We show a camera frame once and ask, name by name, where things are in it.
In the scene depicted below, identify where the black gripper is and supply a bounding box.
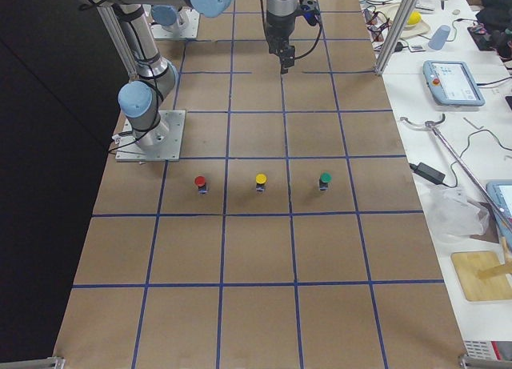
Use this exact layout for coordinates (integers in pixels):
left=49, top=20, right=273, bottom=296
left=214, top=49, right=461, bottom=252
left=265, top=18, right=295, bottom=74

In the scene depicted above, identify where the yellow push button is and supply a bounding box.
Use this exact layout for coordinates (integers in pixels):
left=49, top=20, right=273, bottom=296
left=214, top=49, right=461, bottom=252
left=255, top=173, right=267, bottom=192

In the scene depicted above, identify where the green push button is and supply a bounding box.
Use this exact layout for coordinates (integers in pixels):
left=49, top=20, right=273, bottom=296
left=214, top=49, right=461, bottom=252
left=318, top=172, right=332, bottom=191

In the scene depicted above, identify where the red push button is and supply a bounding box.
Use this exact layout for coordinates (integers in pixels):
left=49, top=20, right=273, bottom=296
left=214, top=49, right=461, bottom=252
left=194, top=175, right=208, bottom=195

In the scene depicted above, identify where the yellow lemon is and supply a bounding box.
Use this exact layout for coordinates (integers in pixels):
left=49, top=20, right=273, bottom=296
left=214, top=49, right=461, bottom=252
left=406, top=11, right=422, bottom=26

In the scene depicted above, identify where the beige plate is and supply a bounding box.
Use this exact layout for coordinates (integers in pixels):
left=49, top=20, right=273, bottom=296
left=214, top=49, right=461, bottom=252
left=400, top=20, right=430, bottom=39

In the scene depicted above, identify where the blue plastic cup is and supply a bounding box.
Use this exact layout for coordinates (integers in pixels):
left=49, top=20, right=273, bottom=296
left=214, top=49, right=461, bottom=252
left=427, top=25, right=451, bottom=51

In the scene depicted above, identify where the metal reacher rod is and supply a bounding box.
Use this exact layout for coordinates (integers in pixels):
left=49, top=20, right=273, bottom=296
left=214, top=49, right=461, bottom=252
left=399, top=114, right=511, bottom=231

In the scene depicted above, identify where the teach pendant tablet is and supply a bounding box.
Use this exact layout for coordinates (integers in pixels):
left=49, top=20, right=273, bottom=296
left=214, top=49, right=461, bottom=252
left=486, top=179, right=512, bottom=240
left=422, top=60, right=485, bottom=107

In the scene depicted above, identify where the right side power adapter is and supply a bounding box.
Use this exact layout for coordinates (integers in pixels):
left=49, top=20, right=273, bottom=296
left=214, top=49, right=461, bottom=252
left=409, top=162, right=446, bottom=185

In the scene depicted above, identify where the clear plastic bag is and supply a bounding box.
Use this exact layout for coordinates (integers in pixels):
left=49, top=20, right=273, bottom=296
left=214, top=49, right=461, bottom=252
left=421, top=186, right=490, bottom=237

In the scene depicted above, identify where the wooden cutting board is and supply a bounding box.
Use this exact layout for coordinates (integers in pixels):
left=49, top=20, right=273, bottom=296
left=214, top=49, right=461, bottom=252
left=450, top=251, right=511, bottom=302

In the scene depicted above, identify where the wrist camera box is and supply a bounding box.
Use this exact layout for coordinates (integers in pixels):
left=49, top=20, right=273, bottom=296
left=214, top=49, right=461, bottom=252
left=299, top=0, right=321, bottom=26

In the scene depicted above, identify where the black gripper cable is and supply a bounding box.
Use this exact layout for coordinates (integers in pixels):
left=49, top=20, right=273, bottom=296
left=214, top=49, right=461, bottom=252
left=294, top=0, right=324, bottom=62

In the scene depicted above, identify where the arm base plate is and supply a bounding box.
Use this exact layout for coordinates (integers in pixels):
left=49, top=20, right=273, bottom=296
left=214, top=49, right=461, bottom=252
left=114, top=110, right=186, bottom=162
left=150, top=9, right=200, bottom=41

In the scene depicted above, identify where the aluminium frame post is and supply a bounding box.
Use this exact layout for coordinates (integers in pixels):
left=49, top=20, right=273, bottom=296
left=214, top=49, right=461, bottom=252
left=374, top=0, right=417, bottom=75

